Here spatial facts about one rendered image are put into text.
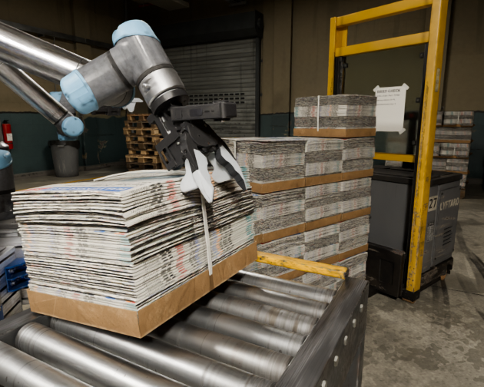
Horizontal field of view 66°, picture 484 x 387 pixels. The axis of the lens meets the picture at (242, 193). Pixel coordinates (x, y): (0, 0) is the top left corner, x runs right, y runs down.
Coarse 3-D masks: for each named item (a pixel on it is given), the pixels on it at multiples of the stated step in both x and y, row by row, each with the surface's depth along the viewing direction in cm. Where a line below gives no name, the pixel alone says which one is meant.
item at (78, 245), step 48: (48, 192) 60; (96, 192) 55; (144, 192) 56; (48, 240) 63; (96, 240) 57; (144, 240) 56; (192, 240) 67; (48, 288) 65; (96, 288) 59; (144, 288) 57
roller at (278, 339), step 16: (192, 304) 73; (192, 320) 70; (208, 320) 68; (224, 320) 67; (240, 320) 67; (240, 336) 65; (256, 336) 64; (272, 336) 63; (288, 336) 62; (304, 336) 62; (288, 352) 61
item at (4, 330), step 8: (24, 312) 70; (32, 312) 70; (8, 320) 67; (16, 320) 67; (24, 320) 67; (32, 320) 67; (40, 320) 68; (48, 320) 70; (0, 328) 64; (8, 328) 64; (16, 328) 64; (0, 336) 62; (8, 336) 63; (8, 344) 64
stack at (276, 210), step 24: (288, 192) 175; (312, 192) 187; (336, 192) 199; (264, 216) 168; (288, 216) 178; (312, 216) 189; (288, 240) 179; (312, 240) 192; (336, 240) 206; (264, 264) 172
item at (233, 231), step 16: (128, 176) 84; (144, 176) 79; (224, 192) 75; (240, 192) 81; (224, 208) 75; (240, 208) 81; (224, 224) 75; (240, 224) 81; (224, 240) 75; (240, 240) 81; (224, 256) 75
